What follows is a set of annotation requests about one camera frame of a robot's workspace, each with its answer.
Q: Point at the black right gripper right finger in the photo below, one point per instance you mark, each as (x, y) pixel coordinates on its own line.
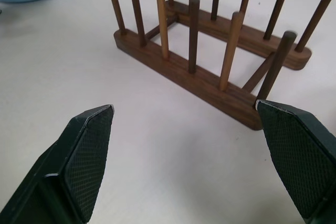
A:
(296, 155)

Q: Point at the wooden dish rack with pegs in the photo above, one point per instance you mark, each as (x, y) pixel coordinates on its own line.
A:
(199, 61)

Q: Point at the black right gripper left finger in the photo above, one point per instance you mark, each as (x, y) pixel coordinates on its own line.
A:
(76, 161)

